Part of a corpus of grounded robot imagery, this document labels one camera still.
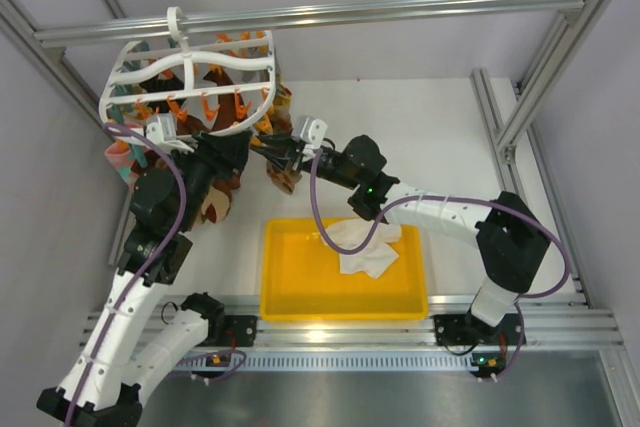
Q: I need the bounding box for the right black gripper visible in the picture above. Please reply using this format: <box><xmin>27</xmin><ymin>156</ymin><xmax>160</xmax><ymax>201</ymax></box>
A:
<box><xmin>253</xmin><ymin>130</ymin><xmax>362</xmax><ymax>191</ymax></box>

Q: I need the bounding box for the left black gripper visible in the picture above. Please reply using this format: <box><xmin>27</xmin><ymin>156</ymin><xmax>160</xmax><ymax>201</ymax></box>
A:
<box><xmin>167</xmin><ymin>128</ymin><xmax>253</xmax><ymax>230</ymax></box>

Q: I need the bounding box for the white sock hanger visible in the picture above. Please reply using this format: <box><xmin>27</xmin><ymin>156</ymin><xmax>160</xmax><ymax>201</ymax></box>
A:
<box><xmin>98</xmin><ymin>7</ymin><xmax>278</xmax><ymax>136</ymax></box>

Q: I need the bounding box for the white sock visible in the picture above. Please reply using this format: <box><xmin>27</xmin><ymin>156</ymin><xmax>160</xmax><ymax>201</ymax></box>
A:
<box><xmin>326</xmin><ymin>218</ymin><xmax>402</xmax><ymax>251</ymax></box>
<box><xmin>339</xmin><ymin>242</ymin><xmax>399</xmax><ymax>279</ymax></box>

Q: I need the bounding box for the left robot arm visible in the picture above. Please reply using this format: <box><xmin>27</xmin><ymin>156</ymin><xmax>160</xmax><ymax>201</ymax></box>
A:
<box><xmin>36</xmin><ymin>132</ymin><xmax>252</xmax><ymax>426</ymax></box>

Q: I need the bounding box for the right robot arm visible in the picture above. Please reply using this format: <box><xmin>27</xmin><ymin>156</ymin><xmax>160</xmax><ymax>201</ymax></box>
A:
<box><xmin>253</xmin><ymin>134</ymin><xmax>550</xmax><ymax>347</ymax></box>

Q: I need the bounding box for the beige argyle sock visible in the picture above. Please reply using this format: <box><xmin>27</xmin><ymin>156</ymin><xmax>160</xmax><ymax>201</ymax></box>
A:
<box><xmin>251</xmin><ymin>81</ymin><xmax>301</xmax><ymax>195</ymax></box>

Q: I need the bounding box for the brown sock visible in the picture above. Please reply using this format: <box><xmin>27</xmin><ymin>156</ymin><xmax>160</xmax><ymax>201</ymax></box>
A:
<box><xmin>203</xmin><ymin>66</ymin><xmax>251</xmax><ymax>131</ymax></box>

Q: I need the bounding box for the pink patterned sock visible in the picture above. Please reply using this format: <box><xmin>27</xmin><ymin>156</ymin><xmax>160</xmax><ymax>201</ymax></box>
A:
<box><xmin>104</xmin><ymin>140</ymin><xmax>148</xmax><ymax>190</ymax></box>

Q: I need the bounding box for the yellow plastic tray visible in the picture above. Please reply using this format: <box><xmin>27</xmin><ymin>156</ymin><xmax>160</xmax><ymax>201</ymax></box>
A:
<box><xmin>260</xmin><ymin>218</ymin><xmax>429</xmax><ymax>321</ymax></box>

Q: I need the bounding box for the aluminium top bar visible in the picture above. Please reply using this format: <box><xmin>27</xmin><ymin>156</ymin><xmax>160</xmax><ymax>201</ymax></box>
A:
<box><xmin>34</xmin><ymin>0</ymin><xmax>587</xmax><ymax>47</ymax></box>

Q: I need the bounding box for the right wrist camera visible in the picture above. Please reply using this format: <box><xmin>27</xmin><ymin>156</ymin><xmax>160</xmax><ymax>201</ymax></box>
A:
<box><xmin>292</xmin><ymin>116</ymin><xmax>328</xmax><ymax>149</ymax></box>

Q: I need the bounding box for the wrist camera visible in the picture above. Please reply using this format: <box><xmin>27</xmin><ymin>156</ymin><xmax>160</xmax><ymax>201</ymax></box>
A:
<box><xmin>292</xmin><ymin>116</ymin><xmax>328</xmax><ymax>149</ymax></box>
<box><xmin>144</xmin><ymin>113</ymin><xmax>177</xmax><ymax>145</ymax></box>

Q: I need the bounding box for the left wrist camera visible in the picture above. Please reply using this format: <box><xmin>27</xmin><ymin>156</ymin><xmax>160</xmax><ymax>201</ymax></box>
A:
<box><xmin>144</xmin><ymin>113</ymin><xmax>177</xmax><ymax>145</ymax></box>

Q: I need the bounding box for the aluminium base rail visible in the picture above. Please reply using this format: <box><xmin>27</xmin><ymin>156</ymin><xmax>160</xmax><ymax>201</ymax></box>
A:
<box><xmin>84</xmin><ymin>294</ymin><xmax>624</xmax><ymax>373</ymax></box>

